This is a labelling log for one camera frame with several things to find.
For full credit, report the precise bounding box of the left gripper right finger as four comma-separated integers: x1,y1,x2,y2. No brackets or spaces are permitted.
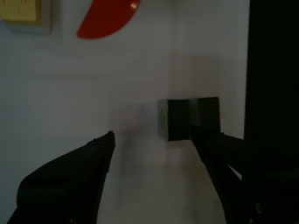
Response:
191,125,299,224

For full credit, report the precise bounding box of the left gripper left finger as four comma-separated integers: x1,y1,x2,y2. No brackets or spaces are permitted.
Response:
7,130,117,224

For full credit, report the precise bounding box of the green-centre sushi roll slice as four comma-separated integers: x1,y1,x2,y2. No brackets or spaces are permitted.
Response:
156,99,192,142
189,97,220,132

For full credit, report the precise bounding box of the yellow egg sushi toy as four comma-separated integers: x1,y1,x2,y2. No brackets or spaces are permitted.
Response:
0,0,52,33

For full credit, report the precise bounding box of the red toy knife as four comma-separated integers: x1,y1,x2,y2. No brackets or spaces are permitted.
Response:
76,0,143,39

